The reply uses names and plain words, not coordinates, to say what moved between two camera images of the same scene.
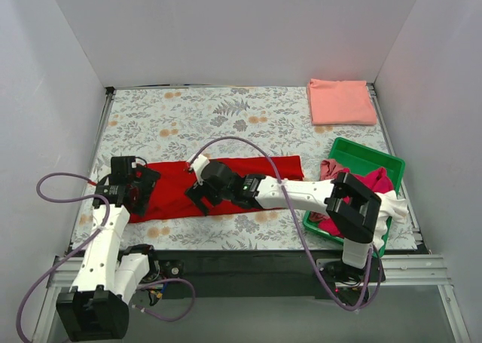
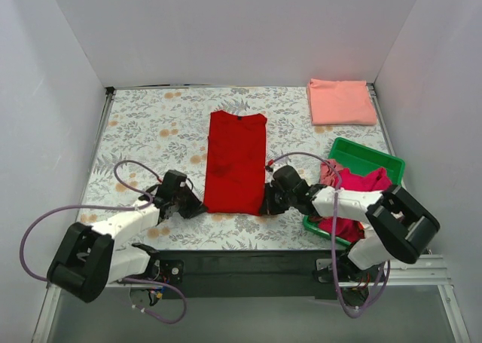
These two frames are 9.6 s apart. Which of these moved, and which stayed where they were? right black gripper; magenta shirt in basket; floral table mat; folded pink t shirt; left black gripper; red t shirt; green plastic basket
Moved: red t shirt; left black gripper; right black gripper
Stayed: folded pink t shirt; magenta shirt in basket; floral table mat; green plastic basket
